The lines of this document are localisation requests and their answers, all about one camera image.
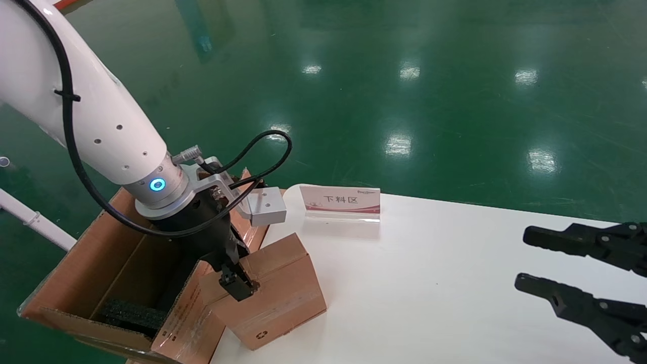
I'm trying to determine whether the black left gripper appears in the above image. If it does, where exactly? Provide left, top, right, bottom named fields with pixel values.
left=149, top=195, right=259, bottom=302

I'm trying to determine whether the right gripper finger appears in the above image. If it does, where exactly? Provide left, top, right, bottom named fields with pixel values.
left=523, top=221, right=647, bottom=278
left=515, top=273, right=647, bottom=363

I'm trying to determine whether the small cardboard box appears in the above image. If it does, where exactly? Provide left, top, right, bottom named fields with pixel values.
left=200, top=233, right=328, bottom=351

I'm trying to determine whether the large cardboard box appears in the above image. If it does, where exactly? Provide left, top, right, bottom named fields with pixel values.
left=18, top=169, right=271, bottom=364

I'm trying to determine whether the black foam insert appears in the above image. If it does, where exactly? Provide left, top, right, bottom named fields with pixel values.
left=99, top=298, right=168, bottom=338

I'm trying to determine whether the acrylic sign with red print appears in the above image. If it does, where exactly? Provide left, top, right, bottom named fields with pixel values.
left=299, top=185, right=381, bottom=223

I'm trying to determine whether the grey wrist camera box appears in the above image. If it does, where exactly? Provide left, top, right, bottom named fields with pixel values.
left=247, top=187, right=287, bottom=226

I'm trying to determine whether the silver camera mounting bracket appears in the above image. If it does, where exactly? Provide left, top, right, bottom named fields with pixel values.
left=184, top=158, right=261, bottom=205

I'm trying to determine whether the white tube floor frame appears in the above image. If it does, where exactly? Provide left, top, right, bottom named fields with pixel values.
left=0, top=188, right=77, bottom=252

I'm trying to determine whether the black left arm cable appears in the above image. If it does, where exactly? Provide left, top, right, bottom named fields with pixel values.
left=13, top=0, right=294, bottom=238

